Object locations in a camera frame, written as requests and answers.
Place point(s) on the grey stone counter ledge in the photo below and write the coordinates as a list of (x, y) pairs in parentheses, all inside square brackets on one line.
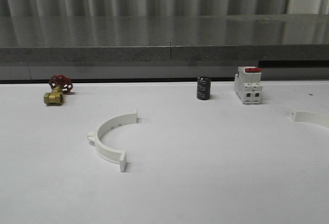
[(286, 47)]

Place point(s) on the black cylindrical capacitor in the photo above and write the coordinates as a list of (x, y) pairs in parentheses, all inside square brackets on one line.
[(203, 88)]

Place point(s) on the brass valve red handwheel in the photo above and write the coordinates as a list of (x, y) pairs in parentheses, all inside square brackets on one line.
[(60, 85)]

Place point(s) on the white half pipe clamp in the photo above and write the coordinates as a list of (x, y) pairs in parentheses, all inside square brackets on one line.
[(107, 153), (309, 117)]

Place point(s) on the white circuit breaker red switch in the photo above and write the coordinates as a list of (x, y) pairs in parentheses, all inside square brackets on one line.
[(247, 84)]

